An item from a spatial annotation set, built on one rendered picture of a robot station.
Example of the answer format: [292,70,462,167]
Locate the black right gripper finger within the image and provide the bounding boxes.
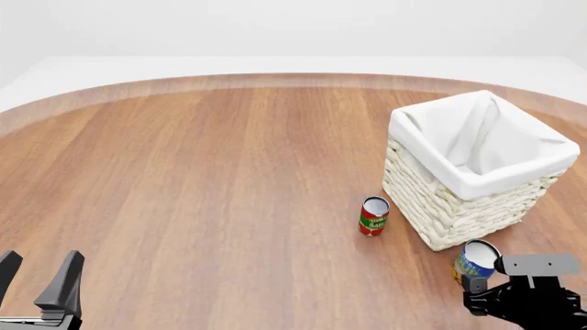
[461,275,489,294]

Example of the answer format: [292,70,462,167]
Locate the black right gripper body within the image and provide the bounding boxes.
[462,283,587,321]

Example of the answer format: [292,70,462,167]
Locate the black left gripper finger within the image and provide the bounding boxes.
[33,249,86,319]
[0,250,24,308]

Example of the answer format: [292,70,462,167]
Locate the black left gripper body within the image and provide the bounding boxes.
[0,314,84,330]

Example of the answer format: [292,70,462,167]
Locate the blue alphabet soup tin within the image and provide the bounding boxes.
[452,238,503,287]

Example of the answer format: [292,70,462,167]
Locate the white wicker basket with cloth lining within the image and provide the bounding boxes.
[381,89,581,253]

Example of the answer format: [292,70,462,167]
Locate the red tomato sauce tin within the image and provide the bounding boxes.
[357,194,392,238]

